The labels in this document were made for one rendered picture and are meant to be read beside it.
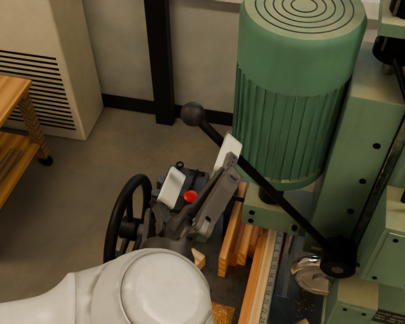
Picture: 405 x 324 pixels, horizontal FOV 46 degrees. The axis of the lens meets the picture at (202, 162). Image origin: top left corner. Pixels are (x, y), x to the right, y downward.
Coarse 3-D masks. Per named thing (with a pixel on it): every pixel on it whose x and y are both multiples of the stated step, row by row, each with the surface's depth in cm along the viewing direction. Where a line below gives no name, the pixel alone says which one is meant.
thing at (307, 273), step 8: (304, 256) 90; (312, 256) 89; (320, 256) 88; (296, 264) 91; (304, 264) 89; (312, 264) 88; (296, 272) 91; (304, 272) 91; (312, 272) 90; (320, 272) 90; (296, 280) 94; (304, 280) 93; (312, 280) 92; (320, 280) 91; (328, 280) 90; (304, 288) 95; (312, 288) 95; (320, 288) 94; (328, 288) 93
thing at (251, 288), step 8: (264, 240) 107; (256, 248) 105; (264, 248) 105; (256, 256) 104; (256, 264) 103; (256, 272) 102; (248, 280) 100; (256, 280) 100; (248, 288) 99; (248, 296) 98; (248, 304) 97; (240, 312) 96; (248, 312) 96; (240, 320) 95; (248, 320) 95
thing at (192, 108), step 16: (192, 112) 66; (208, 128) 68; (240, 160) 71; (256, 176) 73; (272, 192) 75; (288, 208) 76; (304, 224) 78; (320, 240) 80; (336, 240) 83; (336, 256) 80; (352, 256) 81; (336, 272) 83; (352, 272) 81
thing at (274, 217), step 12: (252, 192) 99; (288, 192) 99; (300, 192) 99; (312, 192) 99; (252, 204) 97; (264, 204) 97; (276, 204) 97; (300, 204) 97; (252, 216) 100; (264, 216) 98; (276, 216) 97; (288, 216) 96; (276, 228) 101; (288, 228) 99; (300, 228) 98
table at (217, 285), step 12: (228, 132) 135; (216, 228) 114; (216, 240) 111; (204, 252) 109; (216, 252) 109; (216, 264) 107; (204, 276) 105; (216, 276) 105; (228, 276) 105; (240, 276) 105; (216, 288) 103; (228, 288) 103; (240, 288) 103; (216, 300) 102; (228, 300) 102; (240, 300) 102
